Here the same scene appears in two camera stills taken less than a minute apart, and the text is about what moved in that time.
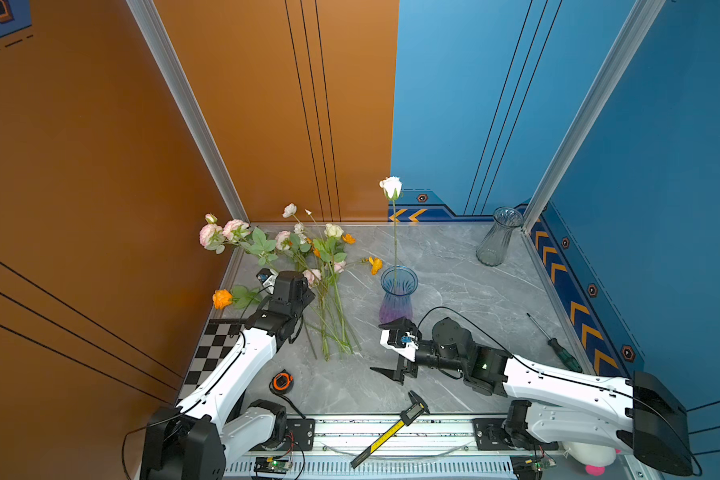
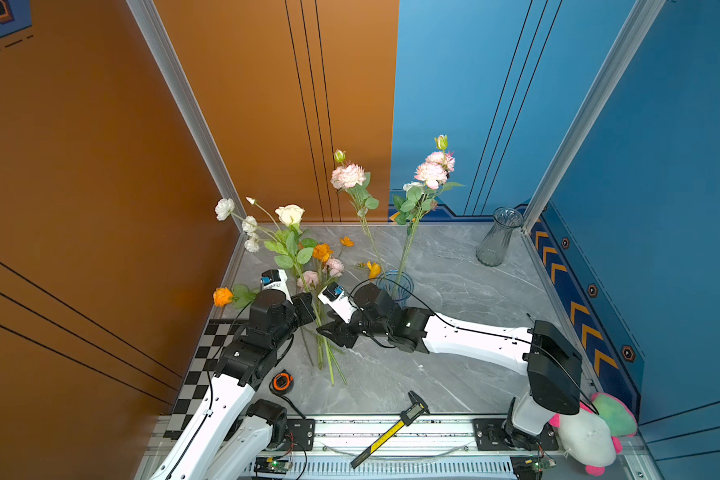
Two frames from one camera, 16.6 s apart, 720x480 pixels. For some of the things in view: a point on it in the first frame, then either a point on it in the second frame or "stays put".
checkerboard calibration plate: [216, 340] stays put
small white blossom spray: [289, 210] to [224, 210]
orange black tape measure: [282, 382] stays put
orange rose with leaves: [242, 296] stays put
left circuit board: [272, 465] stays put
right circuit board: [529, 467] stays put
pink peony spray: [212, 236] to [415, 198]
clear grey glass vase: [491, 249] stays put
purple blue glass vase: [399, 283] stays put
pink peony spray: [284, 240] to [354, 178]
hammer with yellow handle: [407, 417] stays put
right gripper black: [405, 367] to [340, 333]
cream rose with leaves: [331, 252] to [297, 249]
